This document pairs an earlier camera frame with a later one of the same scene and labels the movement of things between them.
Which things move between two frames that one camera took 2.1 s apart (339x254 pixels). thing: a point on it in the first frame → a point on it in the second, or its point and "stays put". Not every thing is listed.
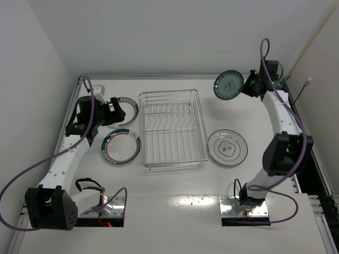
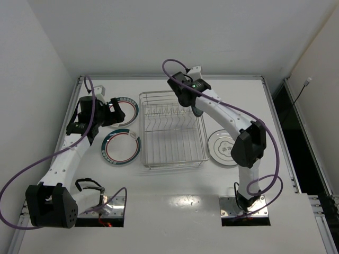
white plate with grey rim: (227, 147) stays put
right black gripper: (249, 86) → (197, 111)
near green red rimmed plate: (121, 146) stays put
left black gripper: (108, 113) stays put
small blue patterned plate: (228, 84) → (196, 111)
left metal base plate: (114, 209) stays put
